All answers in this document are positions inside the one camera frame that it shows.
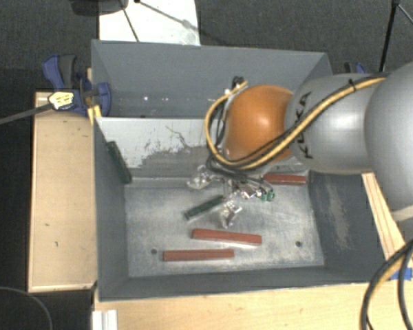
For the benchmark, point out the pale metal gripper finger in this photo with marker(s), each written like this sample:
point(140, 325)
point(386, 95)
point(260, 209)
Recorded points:
point(227, 215)
point(237, 211)

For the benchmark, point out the red-brown flat block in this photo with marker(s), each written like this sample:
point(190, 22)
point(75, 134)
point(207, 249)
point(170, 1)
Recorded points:
point(198, 255)
point(285, 179)
point(227, 236)

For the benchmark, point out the dark green flat block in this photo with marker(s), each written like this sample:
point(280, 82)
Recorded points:
point(203, 207)
point(118, 163)

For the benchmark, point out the grey metal bin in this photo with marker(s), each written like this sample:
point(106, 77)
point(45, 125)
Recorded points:
point(165, 215)

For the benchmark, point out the pale wood flat board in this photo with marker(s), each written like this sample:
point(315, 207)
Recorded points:
point(63, 198)

